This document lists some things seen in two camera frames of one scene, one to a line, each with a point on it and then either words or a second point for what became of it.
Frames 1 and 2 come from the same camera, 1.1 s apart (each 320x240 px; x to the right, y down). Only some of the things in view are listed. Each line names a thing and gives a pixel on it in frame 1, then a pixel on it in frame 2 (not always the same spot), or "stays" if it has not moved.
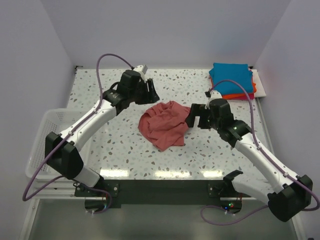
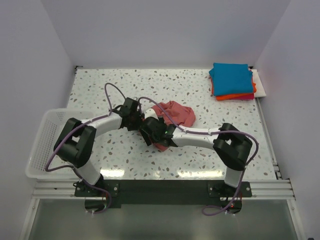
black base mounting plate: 143,193 stays
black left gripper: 150,96 -> 135,127
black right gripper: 195,110 -> 147,138
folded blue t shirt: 238,72 stays
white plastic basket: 55,120 stays
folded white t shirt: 260,92 stays
